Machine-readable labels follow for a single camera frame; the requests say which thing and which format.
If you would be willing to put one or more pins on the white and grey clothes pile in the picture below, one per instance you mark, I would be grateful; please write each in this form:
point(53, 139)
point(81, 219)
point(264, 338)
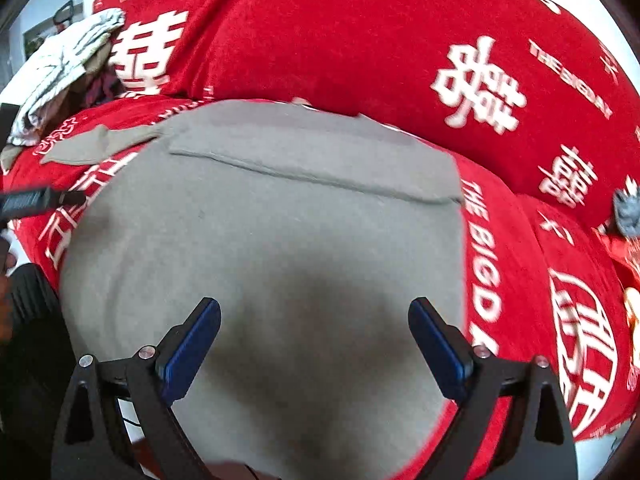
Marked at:
point(65, 60)

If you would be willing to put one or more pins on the dark patterned cloth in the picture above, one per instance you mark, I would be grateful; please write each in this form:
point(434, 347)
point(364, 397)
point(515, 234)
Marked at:
point(97, 85)

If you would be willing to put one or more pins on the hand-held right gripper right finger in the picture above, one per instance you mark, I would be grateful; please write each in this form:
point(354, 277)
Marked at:
point(440, 350)

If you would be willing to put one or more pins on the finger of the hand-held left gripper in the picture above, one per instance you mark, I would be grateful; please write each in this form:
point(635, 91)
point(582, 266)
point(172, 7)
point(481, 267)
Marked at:
point(67, 197)

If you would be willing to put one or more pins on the red printed blanket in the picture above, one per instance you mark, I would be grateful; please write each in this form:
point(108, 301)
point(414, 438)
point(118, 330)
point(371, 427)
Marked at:
point(325, 35)

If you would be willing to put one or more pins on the red gold patterned cloth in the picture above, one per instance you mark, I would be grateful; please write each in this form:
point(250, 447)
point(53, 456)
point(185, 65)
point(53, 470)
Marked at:
point(627, 260)

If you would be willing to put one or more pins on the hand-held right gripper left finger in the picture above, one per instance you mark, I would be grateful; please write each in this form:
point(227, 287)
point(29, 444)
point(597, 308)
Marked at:
point(192, 345)

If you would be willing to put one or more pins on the grey knitted sweater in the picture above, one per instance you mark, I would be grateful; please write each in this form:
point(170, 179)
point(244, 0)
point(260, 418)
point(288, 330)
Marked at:
point(260, 240)

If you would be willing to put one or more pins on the small grey cloth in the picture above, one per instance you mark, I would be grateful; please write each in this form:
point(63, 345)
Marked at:
point(627, 212)

